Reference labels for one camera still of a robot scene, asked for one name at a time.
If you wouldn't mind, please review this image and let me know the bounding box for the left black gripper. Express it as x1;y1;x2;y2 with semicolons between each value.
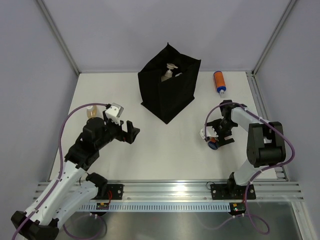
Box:
95;111;140;150

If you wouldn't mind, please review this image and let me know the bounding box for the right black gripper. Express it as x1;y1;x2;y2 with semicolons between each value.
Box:
206;118;236;148

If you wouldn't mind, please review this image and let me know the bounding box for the orange tube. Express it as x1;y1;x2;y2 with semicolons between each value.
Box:
213;71;227;98
207;137;218;150

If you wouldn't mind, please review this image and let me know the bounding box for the amber liquid clear bottle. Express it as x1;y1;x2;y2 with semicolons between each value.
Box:
86;105;103;119

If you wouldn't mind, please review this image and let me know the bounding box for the beige pump bottle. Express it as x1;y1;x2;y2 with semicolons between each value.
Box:
161;63;178;82

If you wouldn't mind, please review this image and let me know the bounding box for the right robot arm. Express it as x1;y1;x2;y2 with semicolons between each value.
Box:
199;100;286;201

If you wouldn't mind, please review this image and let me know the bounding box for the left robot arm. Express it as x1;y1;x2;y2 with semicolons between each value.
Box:
11;104;140;240

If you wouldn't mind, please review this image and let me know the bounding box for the black canvas bag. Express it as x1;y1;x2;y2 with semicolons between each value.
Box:
137;44;201;124

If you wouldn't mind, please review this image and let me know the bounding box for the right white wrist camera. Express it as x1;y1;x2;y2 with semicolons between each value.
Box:
199;126;218;140

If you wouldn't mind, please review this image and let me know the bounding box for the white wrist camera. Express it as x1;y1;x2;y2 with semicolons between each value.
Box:
104;103;124;126
199;126;218;140

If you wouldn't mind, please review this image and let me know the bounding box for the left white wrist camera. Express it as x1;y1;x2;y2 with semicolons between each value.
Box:
104;103;124;126

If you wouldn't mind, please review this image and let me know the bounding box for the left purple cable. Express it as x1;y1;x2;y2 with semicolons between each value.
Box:
11;102;111;240

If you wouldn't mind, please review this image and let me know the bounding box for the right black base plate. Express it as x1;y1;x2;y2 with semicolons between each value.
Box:
210;183;246;200

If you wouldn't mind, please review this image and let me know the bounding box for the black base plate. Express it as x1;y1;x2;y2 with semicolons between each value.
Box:
96;184;124;200
210;183;246;200

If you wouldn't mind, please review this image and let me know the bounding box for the aluminium front rail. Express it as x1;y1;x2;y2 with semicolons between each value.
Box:
32;180;305;202

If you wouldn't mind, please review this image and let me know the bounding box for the aluminium rail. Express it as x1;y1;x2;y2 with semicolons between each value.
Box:
32;180;305;202
245;71;296;182

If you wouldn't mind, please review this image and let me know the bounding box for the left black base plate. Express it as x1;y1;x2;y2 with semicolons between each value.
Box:
96;184;124;200

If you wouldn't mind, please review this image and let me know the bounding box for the right side aluminium rail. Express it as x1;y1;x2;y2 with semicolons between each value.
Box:
245;71;296;182

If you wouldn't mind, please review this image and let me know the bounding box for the white slotted cable duct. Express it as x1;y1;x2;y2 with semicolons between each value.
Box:
78;201;231;213

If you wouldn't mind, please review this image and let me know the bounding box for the left aluminium corner post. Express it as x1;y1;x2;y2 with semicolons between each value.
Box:
34;0;81;77

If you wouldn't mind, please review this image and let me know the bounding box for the aluminium corner post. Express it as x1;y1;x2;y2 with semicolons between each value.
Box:
251;0;298;77
34;0;81;77

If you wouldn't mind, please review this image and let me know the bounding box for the right aluminium corner post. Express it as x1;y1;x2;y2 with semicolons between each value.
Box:
251;0;298;77

